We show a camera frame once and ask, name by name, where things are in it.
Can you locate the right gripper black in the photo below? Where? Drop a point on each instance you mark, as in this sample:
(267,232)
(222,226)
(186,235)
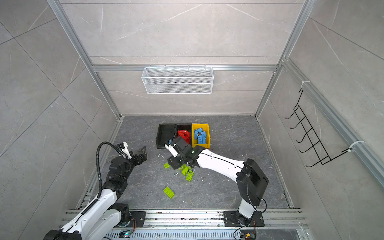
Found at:
(174,165)

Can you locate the yellow plastic bin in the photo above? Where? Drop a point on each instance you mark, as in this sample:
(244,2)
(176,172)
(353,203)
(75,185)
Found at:
(206,128)

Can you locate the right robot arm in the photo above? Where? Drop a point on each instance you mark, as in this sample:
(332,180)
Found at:
(250,179)

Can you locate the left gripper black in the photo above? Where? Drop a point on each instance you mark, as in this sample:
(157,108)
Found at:
(142,157)

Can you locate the white cable tie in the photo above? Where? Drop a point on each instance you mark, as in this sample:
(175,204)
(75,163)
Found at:
(355,143)

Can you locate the aluminium rail front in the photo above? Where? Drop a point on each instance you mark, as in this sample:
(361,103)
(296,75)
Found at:
(212,224)

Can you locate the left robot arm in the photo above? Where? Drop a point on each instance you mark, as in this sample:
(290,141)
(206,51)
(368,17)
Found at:
(104,213)

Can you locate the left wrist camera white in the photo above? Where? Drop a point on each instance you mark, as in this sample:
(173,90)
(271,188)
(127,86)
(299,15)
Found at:
(124,151)

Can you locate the red arch lego piece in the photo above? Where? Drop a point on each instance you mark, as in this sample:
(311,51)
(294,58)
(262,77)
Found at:
(186,135)

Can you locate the green lego brick tilted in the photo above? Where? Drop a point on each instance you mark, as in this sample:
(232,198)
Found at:
(185,171)

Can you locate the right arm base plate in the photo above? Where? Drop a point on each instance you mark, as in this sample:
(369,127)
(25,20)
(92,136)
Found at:
(235,219)

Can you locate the black divided tray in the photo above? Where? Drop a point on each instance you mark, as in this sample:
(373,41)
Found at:
(169,131)

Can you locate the white wire mesh basket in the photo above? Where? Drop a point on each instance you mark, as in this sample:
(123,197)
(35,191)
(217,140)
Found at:
(178,80)

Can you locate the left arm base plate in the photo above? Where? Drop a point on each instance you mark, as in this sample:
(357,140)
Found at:
(132,219)

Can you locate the black wire hook rack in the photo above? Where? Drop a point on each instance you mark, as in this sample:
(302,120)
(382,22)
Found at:
(310,134)

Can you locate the green lego brick front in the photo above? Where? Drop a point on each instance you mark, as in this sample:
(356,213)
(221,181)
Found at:
(169,192)

